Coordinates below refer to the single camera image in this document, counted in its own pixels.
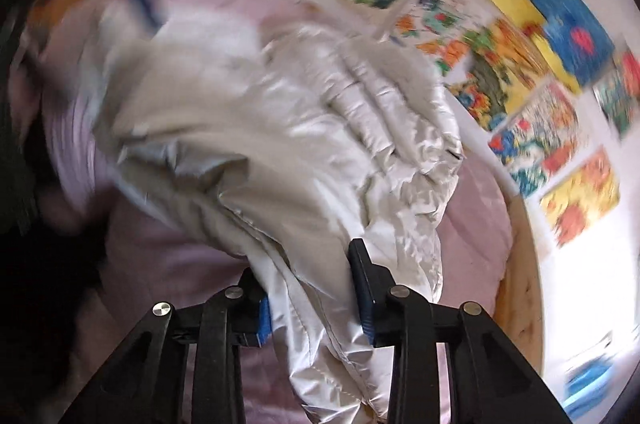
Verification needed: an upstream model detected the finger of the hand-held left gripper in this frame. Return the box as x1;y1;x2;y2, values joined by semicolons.
122;0;158;30

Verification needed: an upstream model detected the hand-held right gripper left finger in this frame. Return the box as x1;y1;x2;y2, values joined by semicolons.
57;267;273;424

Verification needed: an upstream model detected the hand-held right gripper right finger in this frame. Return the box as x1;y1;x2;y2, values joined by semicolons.
347;238;573;424

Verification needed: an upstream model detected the white puffer jacket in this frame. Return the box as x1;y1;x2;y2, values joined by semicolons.
92;0;463;422

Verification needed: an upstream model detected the pink bed sheet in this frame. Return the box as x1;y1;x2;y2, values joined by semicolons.
10;0;516;424

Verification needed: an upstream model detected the blue cloth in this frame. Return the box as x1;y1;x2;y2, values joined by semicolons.
565;354;621;410

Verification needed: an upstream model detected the wooden bed frame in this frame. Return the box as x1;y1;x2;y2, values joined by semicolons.
492;199;546;377

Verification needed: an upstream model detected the group of colourful wall drawings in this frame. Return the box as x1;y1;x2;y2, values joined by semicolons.
300;0;640;250

